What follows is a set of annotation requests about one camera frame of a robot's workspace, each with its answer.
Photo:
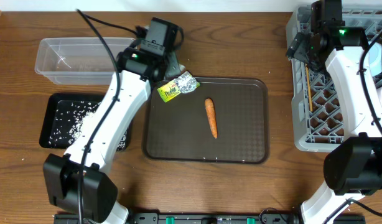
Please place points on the yellow silver snack wrapper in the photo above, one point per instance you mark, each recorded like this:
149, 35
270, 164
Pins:
183, 84

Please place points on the grey dishwasher rack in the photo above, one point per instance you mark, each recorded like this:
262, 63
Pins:
322, 129

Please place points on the wooden chopstick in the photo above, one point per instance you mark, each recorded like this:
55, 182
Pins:
308, 88

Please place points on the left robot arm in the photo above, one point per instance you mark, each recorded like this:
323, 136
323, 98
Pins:
78, 181

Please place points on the clear plastic bin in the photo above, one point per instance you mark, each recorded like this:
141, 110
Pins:
74, 61

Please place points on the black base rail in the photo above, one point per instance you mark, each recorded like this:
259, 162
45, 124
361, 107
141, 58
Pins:
269, 218

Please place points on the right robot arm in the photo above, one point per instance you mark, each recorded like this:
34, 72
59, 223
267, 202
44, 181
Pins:
353, 170

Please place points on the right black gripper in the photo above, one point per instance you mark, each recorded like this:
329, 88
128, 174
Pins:
299, 48

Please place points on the orange carrot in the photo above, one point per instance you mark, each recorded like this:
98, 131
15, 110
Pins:
210, 110

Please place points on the light blue bowl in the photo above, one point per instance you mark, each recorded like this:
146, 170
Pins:
375, 59

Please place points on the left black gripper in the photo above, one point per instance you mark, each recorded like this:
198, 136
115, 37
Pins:
176, 67

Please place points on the pile of rice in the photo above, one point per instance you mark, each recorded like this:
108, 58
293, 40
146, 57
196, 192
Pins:
68, 121

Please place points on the dark brown serving tray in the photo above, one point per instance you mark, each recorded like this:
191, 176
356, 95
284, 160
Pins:
179, 130

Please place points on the black rectangular tray bin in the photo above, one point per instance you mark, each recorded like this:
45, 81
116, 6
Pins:
52, 106

